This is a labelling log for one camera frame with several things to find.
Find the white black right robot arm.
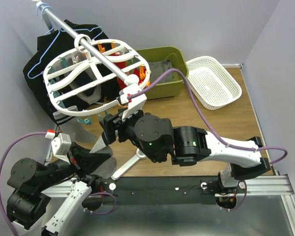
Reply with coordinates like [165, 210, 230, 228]
[91, 110, 271, 194]

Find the grey striped sock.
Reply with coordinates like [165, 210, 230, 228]
[53, 111, 96, 143]

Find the orange clothes clip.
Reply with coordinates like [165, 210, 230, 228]
[139, 64, 147, 82]

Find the black hanging garment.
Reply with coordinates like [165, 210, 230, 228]
[23, 19, 114, 128]

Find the white perforated plastic basket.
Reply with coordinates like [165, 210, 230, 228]
[186, 56, 242, 110]

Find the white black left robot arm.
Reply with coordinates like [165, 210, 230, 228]
[6, 143, 117, 236]

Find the white round clip hanger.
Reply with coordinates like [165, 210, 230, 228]
[42, 34, 152, 117]

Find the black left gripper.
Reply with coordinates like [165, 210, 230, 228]
[36, 140, 112, 191]

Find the silver white clothes rack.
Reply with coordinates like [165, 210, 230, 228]
[31, 0, 148, 180]

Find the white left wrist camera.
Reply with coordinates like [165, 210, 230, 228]
[45, 129, 72, 163]

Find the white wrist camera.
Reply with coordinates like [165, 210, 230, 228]
[118, 84, 147, 121]
[45, 129, 72, 163]

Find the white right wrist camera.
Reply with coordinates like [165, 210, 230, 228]
[118, 84, 147, 121]

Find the aluminium frame rail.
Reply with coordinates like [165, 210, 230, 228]
[41, 174, 295, 236]

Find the light blue wire hanger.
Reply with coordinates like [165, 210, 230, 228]
[23, 20, 108, 80]

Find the grey cloth in bin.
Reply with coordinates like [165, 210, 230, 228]
[148, 59, 174, 83]

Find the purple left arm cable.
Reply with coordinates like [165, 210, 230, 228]
[0, 131, 49, 236]

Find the teal clothes clip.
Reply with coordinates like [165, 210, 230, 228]
[77, 118, 92, 125]

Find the red sock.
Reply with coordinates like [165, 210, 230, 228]
[113, 60, 145, 91]

